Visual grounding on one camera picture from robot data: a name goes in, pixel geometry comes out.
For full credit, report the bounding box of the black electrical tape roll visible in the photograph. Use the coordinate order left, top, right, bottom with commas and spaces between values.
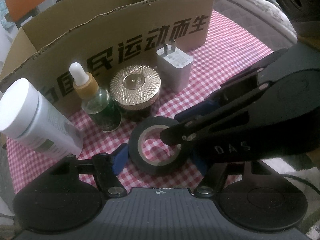
129, 116, 188, 176

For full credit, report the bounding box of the white power adapter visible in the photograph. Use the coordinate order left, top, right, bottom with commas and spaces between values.
156, 40, 193, 94

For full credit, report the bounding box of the green dropper bottle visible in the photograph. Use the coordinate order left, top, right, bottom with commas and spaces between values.
69, 62, 121, 132

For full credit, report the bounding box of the gold lidded jar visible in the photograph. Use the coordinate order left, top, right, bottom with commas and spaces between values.
110, 64, 162, 122

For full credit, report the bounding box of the white pill bottle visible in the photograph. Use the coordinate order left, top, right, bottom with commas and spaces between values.
1, 78, 84, 160

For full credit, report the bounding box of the red checkered tablecloth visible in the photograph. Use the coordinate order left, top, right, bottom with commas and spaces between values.
7, 11, 273, 193

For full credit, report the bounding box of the brown cardboard box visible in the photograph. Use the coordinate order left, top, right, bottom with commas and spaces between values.
1, 0, 214, 116

